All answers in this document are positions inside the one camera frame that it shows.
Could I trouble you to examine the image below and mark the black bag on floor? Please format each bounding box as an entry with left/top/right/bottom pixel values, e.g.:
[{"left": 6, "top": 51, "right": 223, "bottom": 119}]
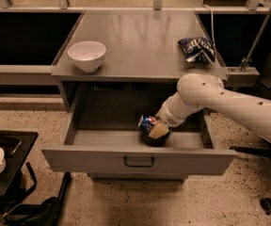
[{"left": 6, "top": 197, "right": 63, "bottom": 226}]

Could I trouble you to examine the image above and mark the blue crumpled chip bag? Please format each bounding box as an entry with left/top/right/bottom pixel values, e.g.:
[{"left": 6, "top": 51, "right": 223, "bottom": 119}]
[{"left": 178, "top": 37, "right": 216, "bottom": 63}]

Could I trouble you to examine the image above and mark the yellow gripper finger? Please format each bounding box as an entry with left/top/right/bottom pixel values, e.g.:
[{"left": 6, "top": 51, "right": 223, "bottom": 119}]
[{"left": 149, "top": 121, "right": 169, "bottom": 139}]

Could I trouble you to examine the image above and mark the white cable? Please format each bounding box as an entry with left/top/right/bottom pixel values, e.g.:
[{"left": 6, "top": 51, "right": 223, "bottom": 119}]
[{"left": 202, "top": 4, "right": 218, "bottom": 54}]

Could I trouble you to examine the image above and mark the blue pepsi can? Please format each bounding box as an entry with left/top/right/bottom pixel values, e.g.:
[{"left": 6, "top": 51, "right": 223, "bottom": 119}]
[{"left": 138, "top": 114, "right": 159, "bottom": 134}]

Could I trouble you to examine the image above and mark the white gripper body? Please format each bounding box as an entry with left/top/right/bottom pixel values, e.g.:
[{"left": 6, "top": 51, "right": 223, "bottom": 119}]
[{"left": 156, "top": 102, "right": 185, "bottom": 127}]

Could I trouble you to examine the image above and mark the black side cart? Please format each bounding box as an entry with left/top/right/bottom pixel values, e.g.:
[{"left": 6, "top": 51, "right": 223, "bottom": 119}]
[{"left": 0, "top": 130, "right": 38, "bottom": 223}]

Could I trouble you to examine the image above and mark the white ceramic bowl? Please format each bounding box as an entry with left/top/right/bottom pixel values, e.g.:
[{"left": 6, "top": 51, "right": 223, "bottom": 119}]
[{"left": 68, "top": 40, "right": 106, "bottom": 73}]

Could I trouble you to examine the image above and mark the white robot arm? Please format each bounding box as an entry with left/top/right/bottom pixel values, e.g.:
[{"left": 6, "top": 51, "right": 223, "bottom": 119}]
[{"left": 156, "top": 73, "right": 271, "bottom": 143}]

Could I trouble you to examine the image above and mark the grey metal cabinet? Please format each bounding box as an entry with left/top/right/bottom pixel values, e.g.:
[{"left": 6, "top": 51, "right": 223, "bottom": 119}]
[{"left": 52, "top": 9, "right": 228, "bottom": 107}]

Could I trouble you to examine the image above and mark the black drawer handle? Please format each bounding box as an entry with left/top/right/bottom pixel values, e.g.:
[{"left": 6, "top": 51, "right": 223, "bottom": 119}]
[{"left": 123, "top": 156, "right": 154, "bottom": 168}]

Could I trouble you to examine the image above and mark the grey open top drawer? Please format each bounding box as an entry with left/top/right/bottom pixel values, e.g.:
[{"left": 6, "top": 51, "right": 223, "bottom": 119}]
[{"left": 40, "top": 84, "right": 237, "bottom": 176}]

